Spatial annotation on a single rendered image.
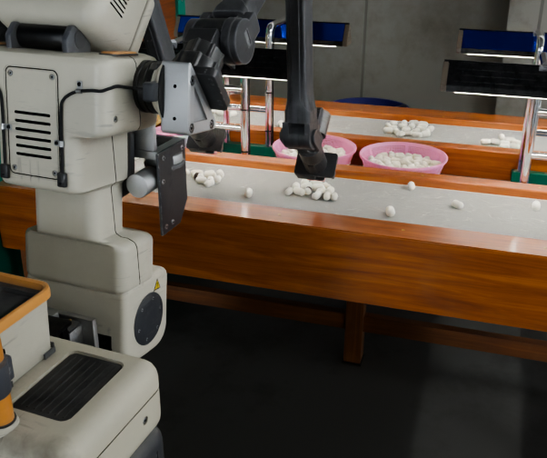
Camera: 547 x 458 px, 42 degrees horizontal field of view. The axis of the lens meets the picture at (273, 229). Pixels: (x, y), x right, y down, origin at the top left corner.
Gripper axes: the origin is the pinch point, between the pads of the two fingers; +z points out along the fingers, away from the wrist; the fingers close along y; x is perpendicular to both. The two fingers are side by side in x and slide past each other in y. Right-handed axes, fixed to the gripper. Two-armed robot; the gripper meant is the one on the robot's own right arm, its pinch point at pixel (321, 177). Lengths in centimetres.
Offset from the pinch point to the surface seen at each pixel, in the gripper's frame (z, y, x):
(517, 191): 19, -50, -9
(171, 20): 60, 86, -84
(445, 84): -10.2, -28.5, -23.8
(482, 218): 6.8, -41.3, 3.8
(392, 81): 191, 13, -136
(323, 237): -11.1, -5.6, 19.3
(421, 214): 5.5, -26.2, 4.9
